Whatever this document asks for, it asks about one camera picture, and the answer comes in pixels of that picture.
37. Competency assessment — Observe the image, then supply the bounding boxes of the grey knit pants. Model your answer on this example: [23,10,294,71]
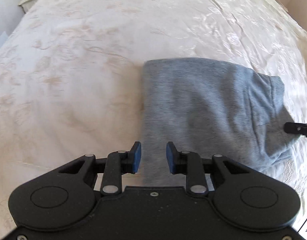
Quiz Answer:
[141,58,298,186]

